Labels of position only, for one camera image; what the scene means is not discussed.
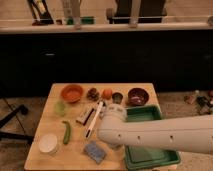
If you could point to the dark counter cabinet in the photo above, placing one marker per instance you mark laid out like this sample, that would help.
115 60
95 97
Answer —
170 57

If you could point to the brown pine cone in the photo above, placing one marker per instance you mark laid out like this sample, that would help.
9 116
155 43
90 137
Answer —
93 94

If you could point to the orange bowl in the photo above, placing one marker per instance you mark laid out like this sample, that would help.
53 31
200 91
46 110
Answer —
72 93

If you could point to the orange fruit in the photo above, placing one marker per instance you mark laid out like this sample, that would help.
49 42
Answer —
107 94

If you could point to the black chair base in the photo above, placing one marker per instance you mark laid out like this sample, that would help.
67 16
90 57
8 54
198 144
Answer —
11 126

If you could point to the green plastic tray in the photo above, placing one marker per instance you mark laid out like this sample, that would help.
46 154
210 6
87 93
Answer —
137 158

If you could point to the dark red bowl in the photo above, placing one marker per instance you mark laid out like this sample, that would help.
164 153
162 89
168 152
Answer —
138 97

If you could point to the light green cup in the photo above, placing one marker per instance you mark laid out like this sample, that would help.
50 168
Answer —
60 108

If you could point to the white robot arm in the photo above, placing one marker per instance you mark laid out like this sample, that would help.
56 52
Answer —
188 134

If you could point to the blue sponge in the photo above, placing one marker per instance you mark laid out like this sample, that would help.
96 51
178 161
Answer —
95 152

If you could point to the green cucumber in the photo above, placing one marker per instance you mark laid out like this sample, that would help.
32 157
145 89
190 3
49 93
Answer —
67 133

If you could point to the white round container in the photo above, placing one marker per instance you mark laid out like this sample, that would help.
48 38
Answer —
48 144

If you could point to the small metal cup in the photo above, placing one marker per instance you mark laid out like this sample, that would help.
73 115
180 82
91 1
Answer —
117 97

